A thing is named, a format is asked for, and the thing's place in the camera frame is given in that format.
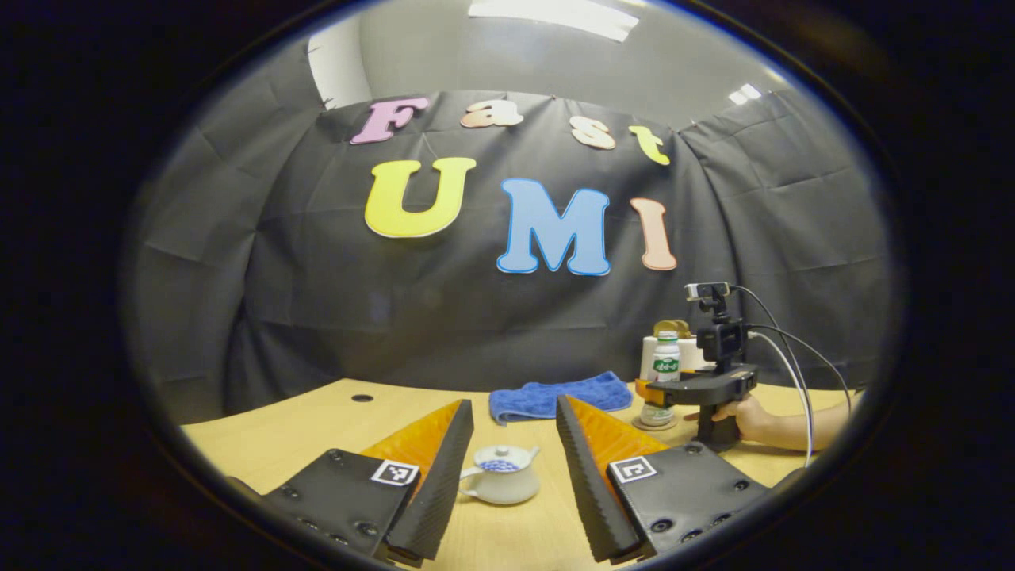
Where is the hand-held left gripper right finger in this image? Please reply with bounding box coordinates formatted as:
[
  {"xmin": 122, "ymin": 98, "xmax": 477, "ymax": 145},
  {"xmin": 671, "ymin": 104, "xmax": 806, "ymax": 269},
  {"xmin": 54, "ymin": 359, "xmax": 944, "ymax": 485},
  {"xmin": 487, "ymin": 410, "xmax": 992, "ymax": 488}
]
[{"xmin": 555, "ymin": 395, "xmax": 770, "ymax": 565}]

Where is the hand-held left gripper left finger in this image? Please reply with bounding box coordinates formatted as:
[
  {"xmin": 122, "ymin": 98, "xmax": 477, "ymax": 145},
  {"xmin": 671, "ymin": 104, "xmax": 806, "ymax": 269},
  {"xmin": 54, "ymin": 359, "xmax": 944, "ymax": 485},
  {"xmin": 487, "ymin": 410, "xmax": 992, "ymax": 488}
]
[{"xmin": 258, "ymin": 399, "xmax": 475, "ymax": 565}]

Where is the white green-label water bottle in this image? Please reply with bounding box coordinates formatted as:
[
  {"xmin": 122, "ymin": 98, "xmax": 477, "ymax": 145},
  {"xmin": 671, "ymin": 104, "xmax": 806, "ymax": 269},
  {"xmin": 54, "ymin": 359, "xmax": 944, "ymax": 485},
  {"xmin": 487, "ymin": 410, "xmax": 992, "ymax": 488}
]
[{"xmin": 640, "ymin": 331, "xmax": 682, "ymax": 426}]

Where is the white ceramic teacup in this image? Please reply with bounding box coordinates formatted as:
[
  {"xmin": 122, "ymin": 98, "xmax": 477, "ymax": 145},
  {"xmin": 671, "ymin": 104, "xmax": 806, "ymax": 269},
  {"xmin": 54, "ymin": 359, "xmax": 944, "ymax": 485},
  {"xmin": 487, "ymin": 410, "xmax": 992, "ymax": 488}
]
[{"xmin": 458, "ymin": 446, "xmax": 542, "ymax": 506}]

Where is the white toaster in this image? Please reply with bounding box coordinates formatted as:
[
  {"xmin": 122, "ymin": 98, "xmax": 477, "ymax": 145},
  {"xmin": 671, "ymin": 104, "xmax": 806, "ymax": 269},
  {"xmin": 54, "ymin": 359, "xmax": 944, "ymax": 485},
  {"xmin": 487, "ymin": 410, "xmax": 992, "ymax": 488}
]
[{"xmin": 639, "ymin": 334, "xmax": 715, "ymax": 382}]

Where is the blue towel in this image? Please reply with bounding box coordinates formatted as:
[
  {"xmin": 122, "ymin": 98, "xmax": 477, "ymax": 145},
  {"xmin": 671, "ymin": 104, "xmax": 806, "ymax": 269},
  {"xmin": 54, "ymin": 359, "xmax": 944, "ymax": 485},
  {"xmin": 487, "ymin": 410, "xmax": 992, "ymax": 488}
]
[{"xmin": 488, "ymin": 370, "xmax": 634, "ymax": 426}]

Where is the black backdrop cloth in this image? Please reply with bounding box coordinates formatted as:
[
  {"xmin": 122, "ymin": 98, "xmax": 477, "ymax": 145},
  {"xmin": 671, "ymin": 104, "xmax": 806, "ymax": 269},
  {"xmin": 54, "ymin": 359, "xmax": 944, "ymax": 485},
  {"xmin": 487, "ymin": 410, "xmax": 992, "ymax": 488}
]
[{"xmin": 131, "ymin": 44, "xmax": 893, "ymax": 417}]

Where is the long ceiling light panel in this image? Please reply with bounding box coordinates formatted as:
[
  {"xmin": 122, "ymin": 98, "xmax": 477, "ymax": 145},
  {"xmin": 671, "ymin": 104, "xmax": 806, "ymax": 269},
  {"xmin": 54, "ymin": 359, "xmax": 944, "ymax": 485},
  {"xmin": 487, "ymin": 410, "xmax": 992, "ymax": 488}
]
[{"xmin": 468, "ymin": 0, "xmax": 640, "ymax": 42}]

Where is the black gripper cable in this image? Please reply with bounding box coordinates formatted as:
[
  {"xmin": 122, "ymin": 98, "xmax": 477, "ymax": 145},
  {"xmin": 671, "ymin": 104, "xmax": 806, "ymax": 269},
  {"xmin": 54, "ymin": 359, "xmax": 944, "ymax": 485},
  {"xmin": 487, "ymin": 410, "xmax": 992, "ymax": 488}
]
[{"xmin": 745, "ymin": 324, "xmax": 854, "ymax": 417}]

